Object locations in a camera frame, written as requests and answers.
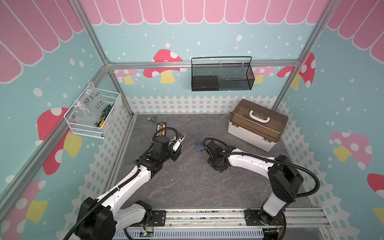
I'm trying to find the clear test tube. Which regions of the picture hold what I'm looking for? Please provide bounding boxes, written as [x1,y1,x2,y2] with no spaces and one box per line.
[184,152,200,168]
[180,144,197,158]

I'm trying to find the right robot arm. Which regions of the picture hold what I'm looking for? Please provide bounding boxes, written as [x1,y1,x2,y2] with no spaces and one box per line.
[202,138,320,226]

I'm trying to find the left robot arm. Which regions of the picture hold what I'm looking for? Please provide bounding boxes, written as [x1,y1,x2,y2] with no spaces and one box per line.
[64,127,185,240]

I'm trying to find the black box with orange connectors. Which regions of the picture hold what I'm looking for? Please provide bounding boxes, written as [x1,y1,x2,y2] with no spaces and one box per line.
[157,122,167,130]

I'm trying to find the brown lid storage box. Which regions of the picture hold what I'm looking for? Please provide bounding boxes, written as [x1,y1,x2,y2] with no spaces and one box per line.
[228,99,289,152]

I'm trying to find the black box in mesh basket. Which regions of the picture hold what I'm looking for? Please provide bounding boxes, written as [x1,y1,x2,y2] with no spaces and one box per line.
[191,76,219,92]

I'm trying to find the green yellow tool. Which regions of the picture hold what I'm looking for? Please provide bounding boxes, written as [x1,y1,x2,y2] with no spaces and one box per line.
[94,105,113,128]

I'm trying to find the clear plastic bag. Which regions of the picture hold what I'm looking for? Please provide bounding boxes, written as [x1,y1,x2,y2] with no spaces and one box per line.
[72,84,109,126]

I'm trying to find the small grey metal bracket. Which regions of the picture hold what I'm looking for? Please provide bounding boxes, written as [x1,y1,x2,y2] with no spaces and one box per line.
[147,115,157,124]

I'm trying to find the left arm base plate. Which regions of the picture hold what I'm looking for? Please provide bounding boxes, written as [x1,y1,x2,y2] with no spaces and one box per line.
[131,211,167,228]

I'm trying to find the white wire basket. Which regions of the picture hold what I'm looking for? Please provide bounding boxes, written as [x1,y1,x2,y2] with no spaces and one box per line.
[64,83,122,139]

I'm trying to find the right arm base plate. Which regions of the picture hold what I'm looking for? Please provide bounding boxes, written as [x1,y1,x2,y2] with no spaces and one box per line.
[244,209,284,227]

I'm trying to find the black wire mesh basket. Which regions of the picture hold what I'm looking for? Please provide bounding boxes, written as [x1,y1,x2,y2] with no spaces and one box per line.
[191,56,255,91]

